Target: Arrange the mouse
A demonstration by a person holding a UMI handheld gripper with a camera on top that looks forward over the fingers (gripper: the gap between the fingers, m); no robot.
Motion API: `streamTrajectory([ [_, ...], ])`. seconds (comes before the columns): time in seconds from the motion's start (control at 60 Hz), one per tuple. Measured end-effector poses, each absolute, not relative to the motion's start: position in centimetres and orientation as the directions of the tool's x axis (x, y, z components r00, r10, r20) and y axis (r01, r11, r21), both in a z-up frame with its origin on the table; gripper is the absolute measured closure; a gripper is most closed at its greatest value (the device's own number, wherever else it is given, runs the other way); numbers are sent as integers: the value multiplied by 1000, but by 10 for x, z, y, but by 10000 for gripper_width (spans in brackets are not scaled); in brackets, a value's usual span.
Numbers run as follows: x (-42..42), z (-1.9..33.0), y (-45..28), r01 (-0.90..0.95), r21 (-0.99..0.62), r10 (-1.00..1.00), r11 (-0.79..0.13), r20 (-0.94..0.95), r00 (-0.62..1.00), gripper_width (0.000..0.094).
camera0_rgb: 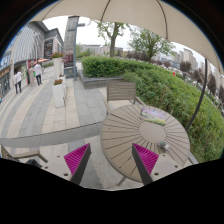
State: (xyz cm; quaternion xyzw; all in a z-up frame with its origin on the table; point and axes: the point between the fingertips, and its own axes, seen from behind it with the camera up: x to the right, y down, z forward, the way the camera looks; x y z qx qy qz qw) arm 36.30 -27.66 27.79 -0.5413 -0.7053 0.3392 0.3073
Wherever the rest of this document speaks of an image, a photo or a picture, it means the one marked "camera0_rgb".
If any dark curved umbrella pole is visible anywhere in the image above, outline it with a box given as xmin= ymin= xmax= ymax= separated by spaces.
xmin=184 ymin=58 xmax=209 ymax=132

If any small patterned computer mouse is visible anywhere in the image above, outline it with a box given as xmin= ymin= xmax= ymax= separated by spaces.
xmin=157 ymin=141 xmax=169 ymax=152

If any purple green mouse pad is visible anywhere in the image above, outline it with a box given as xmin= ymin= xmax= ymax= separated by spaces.
xmin=140 ymin=108 xmax=165 ymax=126

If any person in white top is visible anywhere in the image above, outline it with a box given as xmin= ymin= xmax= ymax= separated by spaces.
xmin=13 ymin=70 xmax=22 ymax=92

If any tall grey sign pylon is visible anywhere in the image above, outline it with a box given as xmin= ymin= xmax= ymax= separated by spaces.
xmin=63 ymin=16 xmax=84 ymax=79

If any beige patio umbrella canopy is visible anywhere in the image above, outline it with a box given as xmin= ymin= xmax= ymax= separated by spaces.
xmin=32 ymin=0 xmax=224 ymax=74

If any tall white planter box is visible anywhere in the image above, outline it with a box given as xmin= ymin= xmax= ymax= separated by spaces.
xmin=51 ymin=52 xmax=63 ymax=77

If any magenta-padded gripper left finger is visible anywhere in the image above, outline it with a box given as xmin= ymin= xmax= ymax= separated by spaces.
xmin=42 ymin=143 xmax=92 ymax=186

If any trimmed green hedge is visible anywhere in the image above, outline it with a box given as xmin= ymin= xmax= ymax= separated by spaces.
xmin=81 ymin=56 xmax=224 ymax=162

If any wooden chair at left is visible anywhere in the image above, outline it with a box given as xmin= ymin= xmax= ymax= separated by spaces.
xmin=0 ymin=145 xmax=48 ymax=163

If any round slatted outdoor table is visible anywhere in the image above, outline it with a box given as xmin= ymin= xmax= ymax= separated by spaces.
xmin=100 ymin=104 xmax=190 ymax=182

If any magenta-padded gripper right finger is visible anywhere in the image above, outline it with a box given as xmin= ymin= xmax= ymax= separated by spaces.
xmin=131 ymin=142 xmax=184 ymax=186

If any far white planter box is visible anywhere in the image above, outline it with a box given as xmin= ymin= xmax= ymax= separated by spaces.
xmin=58 ymin=74 xmax=66 ymax=87

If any person in white shirt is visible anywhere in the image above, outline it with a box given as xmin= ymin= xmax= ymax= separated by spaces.
xmin=34 ymin=63 xmax=42 ymax=86

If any person in beige clothes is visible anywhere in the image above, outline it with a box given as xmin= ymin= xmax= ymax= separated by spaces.
xmin=28 ymin=67 xmax=35 ymax=86

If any slatted outdoor chair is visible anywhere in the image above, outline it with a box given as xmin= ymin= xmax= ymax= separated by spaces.
xmin=104 ymin=82 xmax=144 ymax=114

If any near white planter box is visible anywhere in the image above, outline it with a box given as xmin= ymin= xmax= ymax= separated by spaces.
xmin=52 ymin=79 xmax=65 ymax=107

